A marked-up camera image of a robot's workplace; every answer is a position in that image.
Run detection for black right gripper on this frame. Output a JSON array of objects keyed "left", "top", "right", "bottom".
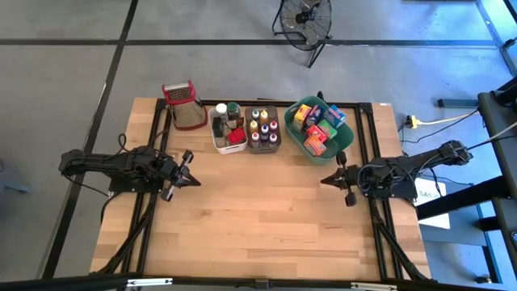
[{"left": 320, "top": 150, "right": 368, "bottom": 208}]

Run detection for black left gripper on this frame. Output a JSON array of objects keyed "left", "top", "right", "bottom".
[{"left": 160, "top": 150, "right": 202, "bottom": 202}]

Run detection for orange snack packet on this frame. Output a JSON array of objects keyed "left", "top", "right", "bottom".
[{"left": 302, "top": 135, "right": 327, "bottom": 158}]

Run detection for green Apple Jacks box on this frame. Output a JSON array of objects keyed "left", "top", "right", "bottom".
[{"left": 318, "top": 119, "right": 338, "bottom": 140}]

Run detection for blue Rice Krispies box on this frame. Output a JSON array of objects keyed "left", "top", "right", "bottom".
[{"left": 322, "top": 104, "right": 347, "bottom": 129}]

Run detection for red lid spice container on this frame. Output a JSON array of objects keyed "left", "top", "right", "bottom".
[{"left": 228, "top": 127, "right": 247, "bottom": 146}]

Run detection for yellow Corn Pops box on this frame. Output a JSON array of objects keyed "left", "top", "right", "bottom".
[{"left": 292, "top": 103, "right": 313, "bottom": 133}]

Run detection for green lid spice jar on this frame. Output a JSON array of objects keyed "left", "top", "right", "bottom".
[{"left": 226, "top": 102, "right": 242, "bottom": 121}]

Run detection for teal green plastic bin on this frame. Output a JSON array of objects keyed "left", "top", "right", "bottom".
[{"left": 284, "top": 95, "right": 355, "bottom": 166}]

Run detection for white plastic bin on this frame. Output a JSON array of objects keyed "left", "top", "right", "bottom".
[{"left": 208, "top": 105, "right": 249, "bottom": 155}]

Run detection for white paper sheet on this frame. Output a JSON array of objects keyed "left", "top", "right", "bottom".
[{"left": 414, "top": 177, "right": 452, "bottom": 230}]

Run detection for grey metal floor foot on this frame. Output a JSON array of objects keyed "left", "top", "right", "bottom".
[{"left": 437, "top": 98, "right": 480, "bottom": 109}]

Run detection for black crossbar silver brackets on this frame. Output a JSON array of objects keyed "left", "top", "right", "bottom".
[{"left": 0, "top": 272, "right": 517, "bottom": 291}]

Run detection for grey floor object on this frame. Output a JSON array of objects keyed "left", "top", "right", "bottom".
[{"left": 0, "top": 179, "right": 32, "bottom": 195}]

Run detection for black side desk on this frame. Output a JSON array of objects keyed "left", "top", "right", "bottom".
[{"left": 415, "top": 74, "right": 517, "bottom": 284}]

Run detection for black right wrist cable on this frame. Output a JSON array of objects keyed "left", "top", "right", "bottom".
[{"left": 356, "top": 162, "right": 391, "bottom": 192}]

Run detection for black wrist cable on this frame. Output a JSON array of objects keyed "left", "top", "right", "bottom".
[
  {"left": 356, "top": 162, "right": 391, "bottom": 192},
  {"left": 116, "top": 133, "right": 131, "bottom": 154}
]

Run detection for red handled box grater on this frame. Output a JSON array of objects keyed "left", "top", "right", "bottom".
[{"left": 162, "top": 80, "right": 208, "bottom": 131}]

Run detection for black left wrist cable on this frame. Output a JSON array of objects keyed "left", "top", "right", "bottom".
[{"left": 116, "top": 133, "right": 131, "bottom": 154}]

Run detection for black floor cable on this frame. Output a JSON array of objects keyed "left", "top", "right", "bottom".
[{"left": 401, "top": 120, "right": 481, "bottom": 145}]

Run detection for pale extension cable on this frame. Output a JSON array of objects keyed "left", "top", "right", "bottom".
[{"left": 418, "top": 108, "right": 481, "bottom": 126}]

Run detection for black wire floor fan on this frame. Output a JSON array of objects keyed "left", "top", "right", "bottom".
[{"left": 271, "top": 0, "right": 333, "bottom": 69}]

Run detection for grey desk cable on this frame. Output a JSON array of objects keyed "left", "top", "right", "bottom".
[{"left": 480, "top": 120, "right": 517, "bottom": 146}]

